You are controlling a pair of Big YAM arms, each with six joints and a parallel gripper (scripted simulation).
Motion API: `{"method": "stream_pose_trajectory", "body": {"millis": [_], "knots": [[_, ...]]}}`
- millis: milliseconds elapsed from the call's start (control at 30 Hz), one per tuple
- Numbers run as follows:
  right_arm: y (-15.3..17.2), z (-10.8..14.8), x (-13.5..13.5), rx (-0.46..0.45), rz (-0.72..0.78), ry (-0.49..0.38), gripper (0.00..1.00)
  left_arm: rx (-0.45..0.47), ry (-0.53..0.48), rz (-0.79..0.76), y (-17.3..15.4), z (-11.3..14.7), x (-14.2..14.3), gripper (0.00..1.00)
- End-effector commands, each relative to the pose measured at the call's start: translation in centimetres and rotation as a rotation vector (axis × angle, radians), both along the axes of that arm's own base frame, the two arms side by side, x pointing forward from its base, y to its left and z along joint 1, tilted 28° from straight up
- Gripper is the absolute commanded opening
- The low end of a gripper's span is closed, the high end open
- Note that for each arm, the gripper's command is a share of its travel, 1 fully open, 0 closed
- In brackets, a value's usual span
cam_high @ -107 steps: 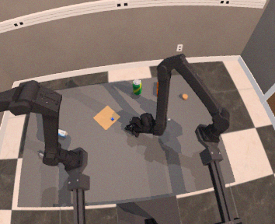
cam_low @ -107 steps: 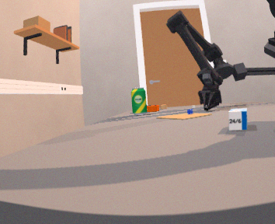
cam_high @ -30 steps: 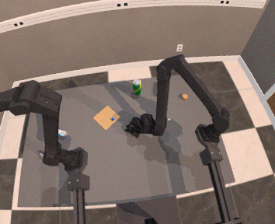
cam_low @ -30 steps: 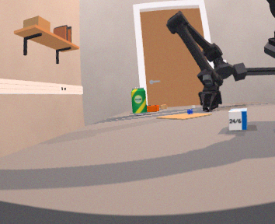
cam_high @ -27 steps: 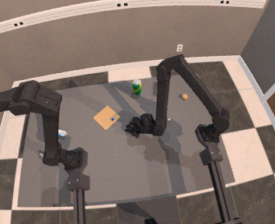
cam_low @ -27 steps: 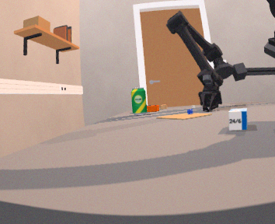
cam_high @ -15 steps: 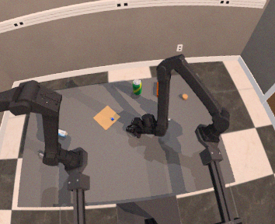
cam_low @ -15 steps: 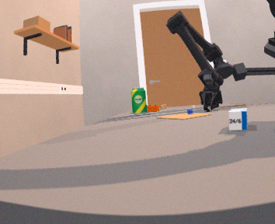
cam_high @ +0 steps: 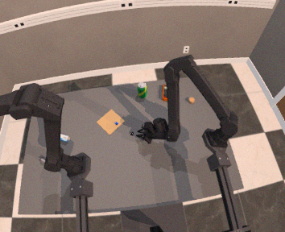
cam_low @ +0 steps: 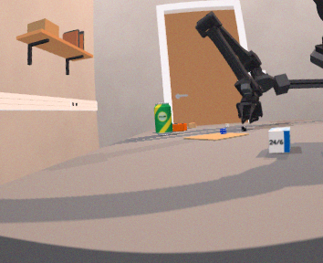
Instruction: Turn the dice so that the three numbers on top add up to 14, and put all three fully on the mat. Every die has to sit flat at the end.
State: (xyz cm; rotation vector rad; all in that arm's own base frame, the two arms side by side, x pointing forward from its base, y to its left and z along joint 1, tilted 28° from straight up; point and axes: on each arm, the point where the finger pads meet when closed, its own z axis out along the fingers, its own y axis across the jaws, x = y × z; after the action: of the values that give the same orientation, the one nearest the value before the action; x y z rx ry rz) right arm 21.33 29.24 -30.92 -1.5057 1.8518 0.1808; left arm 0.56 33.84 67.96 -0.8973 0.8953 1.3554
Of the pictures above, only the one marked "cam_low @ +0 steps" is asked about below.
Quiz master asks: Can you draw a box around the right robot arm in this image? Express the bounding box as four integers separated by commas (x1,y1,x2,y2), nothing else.
195,11,266,102

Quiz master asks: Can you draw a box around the green and yellow can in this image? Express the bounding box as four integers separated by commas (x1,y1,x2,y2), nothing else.
154,102,172,135

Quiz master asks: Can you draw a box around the orange digital multimeter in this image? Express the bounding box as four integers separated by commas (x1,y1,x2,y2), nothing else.
172,123,187,132

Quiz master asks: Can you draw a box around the orange flat mat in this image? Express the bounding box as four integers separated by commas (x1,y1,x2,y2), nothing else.
184,133,249,141

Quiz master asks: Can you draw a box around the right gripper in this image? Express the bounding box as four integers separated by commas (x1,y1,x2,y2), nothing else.
236,101,263,124

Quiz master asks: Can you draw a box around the small white and blue box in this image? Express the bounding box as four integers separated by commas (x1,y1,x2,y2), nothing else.
268,127,291,153

